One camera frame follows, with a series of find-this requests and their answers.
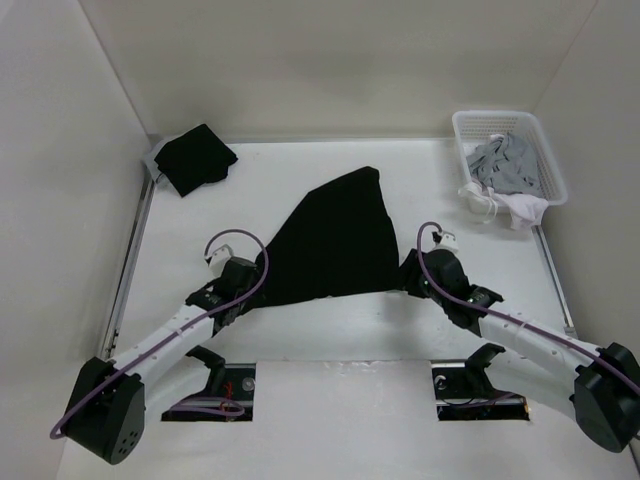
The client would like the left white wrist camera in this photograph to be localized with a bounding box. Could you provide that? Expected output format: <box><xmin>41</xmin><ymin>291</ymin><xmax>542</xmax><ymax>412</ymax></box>
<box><xmin>204</xmin><ymin>244</ymin><xmax>234</xmax><ymax>278</ymax></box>

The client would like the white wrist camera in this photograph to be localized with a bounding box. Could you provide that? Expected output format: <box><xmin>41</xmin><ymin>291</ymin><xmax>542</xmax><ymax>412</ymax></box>
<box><xmin>204</xmin><ymin>244</ymin><xmax>234</xmax><ymax>278</ymax></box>
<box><xmin>432</xmin><ymin>230</ymin><xmax>459</xmax><ymax>255</ymax></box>

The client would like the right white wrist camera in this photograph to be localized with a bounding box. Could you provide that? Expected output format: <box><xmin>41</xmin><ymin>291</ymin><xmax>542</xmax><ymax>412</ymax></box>
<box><xmin>432</xmin><ymin>230</ymin><xmax>459</xmax><ymax>255</ymax></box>

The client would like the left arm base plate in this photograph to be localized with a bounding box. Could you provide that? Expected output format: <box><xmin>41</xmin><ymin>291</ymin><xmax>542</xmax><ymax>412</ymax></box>
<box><xmin>161</xmin><ymin>364</ymin><xmax>256</xmax><ymax>423</ymax></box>

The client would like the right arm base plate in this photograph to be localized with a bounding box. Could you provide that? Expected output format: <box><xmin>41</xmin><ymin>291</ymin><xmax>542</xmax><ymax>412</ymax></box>
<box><xmin>431</xmin><ymin>362</ymin><xmax>530</xmax><ymax>422</ymax></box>

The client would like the grey tank top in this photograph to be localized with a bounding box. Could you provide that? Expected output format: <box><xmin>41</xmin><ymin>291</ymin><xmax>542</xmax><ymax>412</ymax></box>
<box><xmin>466</xmin><ymin>133</ymin><xmax>542</xmax><ymax>197</ymax></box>

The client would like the folded black tank top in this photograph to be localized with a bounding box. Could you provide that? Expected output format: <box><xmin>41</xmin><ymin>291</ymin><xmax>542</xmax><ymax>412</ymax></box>
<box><xmin>151</xmin><ymin>124</ymin><xmax>238</xmax><ymax>198</ymax></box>

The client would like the black tank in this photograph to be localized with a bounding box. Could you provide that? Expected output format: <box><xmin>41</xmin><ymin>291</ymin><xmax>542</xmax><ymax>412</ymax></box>
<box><xmin>151</xmin><ymin>124</ymin><xmax>238</xmax><ymax>198</ymax></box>
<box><xmin>249</xmin><ymin>166</ymin><xmax>400</xmax><ymax>309</ymax></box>

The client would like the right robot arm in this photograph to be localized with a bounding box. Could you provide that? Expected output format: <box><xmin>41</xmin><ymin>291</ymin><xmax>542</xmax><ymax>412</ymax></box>
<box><xmin>400</xmin><ymin>248</ymin><xmax>639</xmax><ymax>453</ymax></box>

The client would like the white plastic basket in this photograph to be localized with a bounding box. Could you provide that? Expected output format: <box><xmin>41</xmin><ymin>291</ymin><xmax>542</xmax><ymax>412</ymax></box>
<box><xmin>451</xmin><ymin>110</ymin><xmax>568</xmax><ymax>206</ymax></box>

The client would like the white tank top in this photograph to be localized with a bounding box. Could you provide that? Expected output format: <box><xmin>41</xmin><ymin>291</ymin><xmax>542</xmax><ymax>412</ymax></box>
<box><xmin>458</xmin><ymin>181</ymin><xmax>549</xmax><ymax>231</ymax></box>

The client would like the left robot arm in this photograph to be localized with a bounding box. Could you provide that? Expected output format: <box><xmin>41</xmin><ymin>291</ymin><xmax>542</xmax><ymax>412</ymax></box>
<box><xmin>56</xmin><ymin>257</ymin><xmax>261</xmax><ymax>465</ymax></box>

